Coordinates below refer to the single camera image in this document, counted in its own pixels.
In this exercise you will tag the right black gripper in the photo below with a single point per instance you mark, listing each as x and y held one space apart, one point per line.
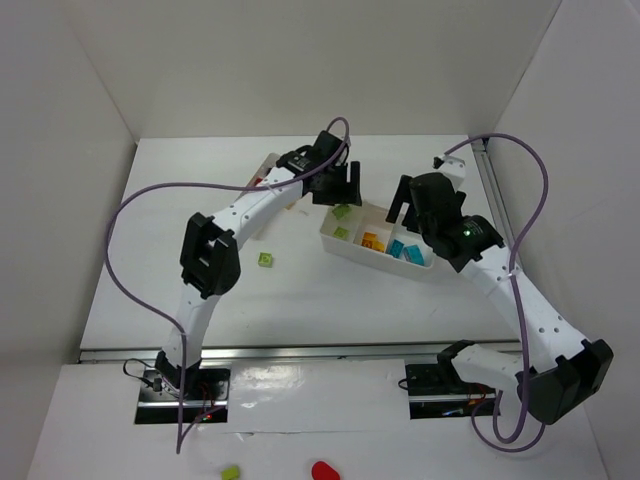
417 210

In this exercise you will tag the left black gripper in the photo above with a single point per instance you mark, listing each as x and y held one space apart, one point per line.
335 185

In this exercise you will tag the teal lego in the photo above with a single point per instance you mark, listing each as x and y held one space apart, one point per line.
395 248
413 254

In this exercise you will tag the orange lego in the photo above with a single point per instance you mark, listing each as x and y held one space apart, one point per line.
368 239

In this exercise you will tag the white divided tray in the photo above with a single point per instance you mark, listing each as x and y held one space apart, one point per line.
361 234
265 167

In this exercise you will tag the pale green small lego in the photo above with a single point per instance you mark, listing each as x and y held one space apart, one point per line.
341 233

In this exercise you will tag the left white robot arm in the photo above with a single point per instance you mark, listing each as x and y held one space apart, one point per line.
210 252

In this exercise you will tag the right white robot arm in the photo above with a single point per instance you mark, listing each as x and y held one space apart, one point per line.
559 367

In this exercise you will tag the red piece outside front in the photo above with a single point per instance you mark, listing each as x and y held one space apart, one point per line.
321 470

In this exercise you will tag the green lego outside front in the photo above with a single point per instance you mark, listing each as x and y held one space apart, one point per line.
230 473

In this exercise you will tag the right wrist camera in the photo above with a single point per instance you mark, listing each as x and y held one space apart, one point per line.
452 168

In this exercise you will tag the aluminium right rail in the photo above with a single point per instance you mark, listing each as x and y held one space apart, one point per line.
489 325

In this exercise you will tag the aluminium rail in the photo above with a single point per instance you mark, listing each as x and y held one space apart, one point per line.
403 350
489 325

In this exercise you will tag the aluminium front rail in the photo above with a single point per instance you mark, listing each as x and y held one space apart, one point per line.
403 350

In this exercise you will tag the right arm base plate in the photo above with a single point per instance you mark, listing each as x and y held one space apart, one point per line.
435 393

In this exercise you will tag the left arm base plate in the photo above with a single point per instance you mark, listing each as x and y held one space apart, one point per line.
158 401

